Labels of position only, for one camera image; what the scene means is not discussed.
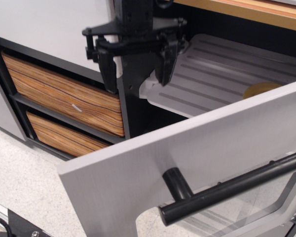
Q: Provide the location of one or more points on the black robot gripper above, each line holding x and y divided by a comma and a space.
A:
135, 30

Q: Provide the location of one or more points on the grey toy oven door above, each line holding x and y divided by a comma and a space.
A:
111, 187

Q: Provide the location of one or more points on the black oven door handle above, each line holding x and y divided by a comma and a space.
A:
187, 203

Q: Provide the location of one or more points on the grey oven rack tray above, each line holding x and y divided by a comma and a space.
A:
212, 72

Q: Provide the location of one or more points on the upper wood-grain fabric bin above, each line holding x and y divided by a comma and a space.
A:
79, 101

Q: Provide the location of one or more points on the wood-grain fabric bin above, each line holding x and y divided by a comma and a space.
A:
64, 138
79, 101

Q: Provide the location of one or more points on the grey toy kitchen cabinet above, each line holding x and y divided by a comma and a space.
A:
50, 31

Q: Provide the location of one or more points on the lower wood-grain fabric bin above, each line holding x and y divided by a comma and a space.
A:
64, 138

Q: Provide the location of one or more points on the yellow round toy plate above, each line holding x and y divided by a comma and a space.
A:
260, 88

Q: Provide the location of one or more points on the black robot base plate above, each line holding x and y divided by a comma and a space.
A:
23, 228

